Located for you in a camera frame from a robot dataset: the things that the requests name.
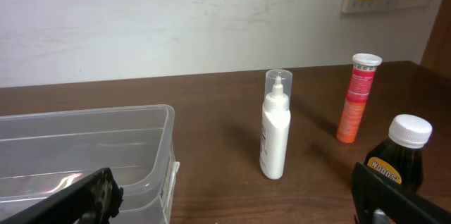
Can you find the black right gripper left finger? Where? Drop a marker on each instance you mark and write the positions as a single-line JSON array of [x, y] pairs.
[[94, 199]]

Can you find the white squeeze bottle clear cap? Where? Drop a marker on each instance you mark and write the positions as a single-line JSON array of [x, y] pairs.
[[275, 123]]

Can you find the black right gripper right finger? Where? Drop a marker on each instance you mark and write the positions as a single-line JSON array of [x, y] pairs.
[[378, 199]]

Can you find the orange tablet tube white cap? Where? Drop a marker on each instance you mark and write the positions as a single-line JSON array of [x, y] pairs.
[[363, 73]]

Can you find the dark syrup bottle white cap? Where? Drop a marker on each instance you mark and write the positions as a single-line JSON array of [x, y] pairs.
[[399, 156]]

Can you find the clear plastic container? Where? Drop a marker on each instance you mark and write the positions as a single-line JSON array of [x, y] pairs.
[[43, 153]]

